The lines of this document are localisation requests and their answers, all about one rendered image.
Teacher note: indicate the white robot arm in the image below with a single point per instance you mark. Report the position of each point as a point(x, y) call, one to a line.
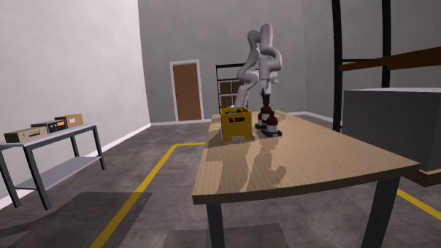
point(265, 65)

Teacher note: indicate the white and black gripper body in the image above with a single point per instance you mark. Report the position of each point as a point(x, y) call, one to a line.
point(265, 84)

